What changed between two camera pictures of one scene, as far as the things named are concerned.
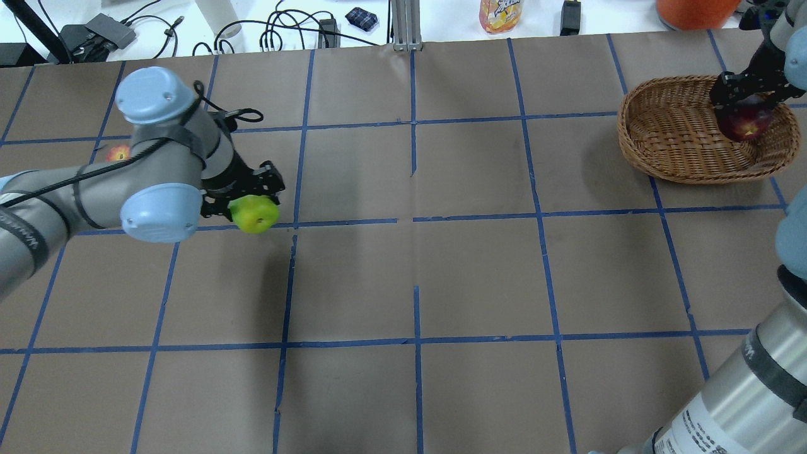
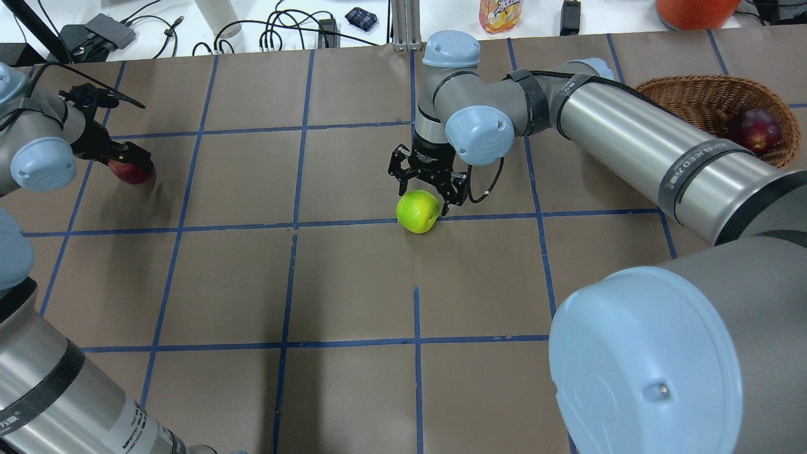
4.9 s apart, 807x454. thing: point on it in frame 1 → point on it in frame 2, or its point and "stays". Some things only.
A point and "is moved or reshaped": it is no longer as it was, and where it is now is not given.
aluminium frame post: x=406 y=28 stays
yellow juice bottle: x=499 y=16 stays
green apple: x=255 y=214 → x=417 y=210
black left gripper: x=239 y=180 → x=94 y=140
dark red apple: x=744 y=122 is moved or reshaped
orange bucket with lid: x=698 y=15 stays
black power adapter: x=570 y=18 stays
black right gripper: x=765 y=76 → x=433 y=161
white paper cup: x=219 y=13 stays
